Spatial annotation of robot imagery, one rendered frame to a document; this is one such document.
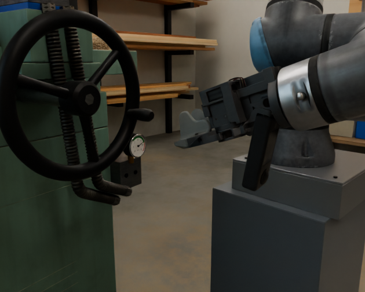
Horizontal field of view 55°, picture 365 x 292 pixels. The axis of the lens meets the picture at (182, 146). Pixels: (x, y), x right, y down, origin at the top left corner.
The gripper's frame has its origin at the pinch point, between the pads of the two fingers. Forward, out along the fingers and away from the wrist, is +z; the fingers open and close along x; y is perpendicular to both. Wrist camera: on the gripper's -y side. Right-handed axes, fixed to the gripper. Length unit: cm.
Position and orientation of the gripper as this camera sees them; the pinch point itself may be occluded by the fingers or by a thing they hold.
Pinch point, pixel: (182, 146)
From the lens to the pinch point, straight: 61.0
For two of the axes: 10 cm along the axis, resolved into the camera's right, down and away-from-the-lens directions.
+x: -5.9, 1.9, -7.9
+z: -7.6, 2.1, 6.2
